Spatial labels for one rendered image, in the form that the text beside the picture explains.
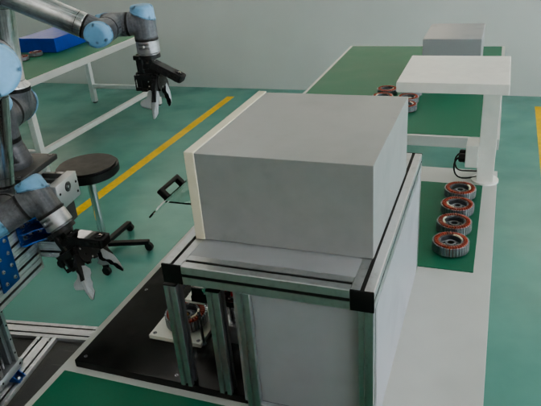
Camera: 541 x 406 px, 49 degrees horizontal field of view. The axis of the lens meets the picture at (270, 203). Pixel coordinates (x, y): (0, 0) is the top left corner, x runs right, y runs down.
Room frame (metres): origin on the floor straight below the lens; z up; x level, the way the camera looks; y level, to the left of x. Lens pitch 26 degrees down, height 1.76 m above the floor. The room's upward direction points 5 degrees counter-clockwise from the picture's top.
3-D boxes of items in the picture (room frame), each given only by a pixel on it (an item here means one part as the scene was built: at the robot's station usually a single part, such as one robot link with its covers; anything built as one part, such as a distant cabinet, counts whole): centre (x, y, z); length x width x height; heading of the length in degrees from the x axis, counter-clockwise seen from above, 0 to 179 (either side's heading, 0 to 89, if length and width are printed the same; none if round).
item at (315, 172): (1.28, -0.09, 1.22); 0.44 x 0.39 x 0.20; 158
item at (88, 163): (3.10, 0.98, 0.28); 0.54 x 0.49 x 0.56; 68
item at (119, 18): (1.97, 0.46, 1.45); 0.11 x 0.11 x 0.08; 84
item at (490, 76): (2.03, -0.68, 0.98); 0.37 x 0.35 x 0.46; 158
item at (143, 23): (1.98, 0.36, 1.45); 0.09 x 0.08 x 0.11; 84
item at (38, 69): (5.32, 1.75, 0.37); 1.90 x 0.90 x 0.75; 158
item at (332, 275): (1.29, -0.10, 1.09); 0.68 x 0.44 x 0.05; 158
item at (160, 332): (1.30, 0.25, 0.78); 0.15 x 0.15 x 0.01; 68
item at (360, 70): (3.54, -0.87, 0.37); 1.85 x 1.10 x 0.75; 158
